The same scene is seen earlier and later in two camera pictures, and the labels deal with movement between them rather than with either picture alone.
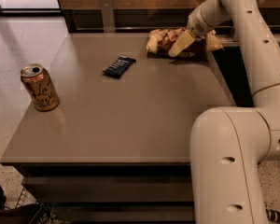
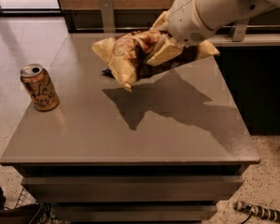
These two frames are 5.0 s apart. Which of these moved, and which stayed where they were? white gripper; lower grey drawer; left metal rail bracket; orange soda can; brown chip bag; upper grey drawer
Moved: white gripper; brown chip bag
Stayed: orange soda can; lower grey drawer; upper grey drawer; left metal rail bracket
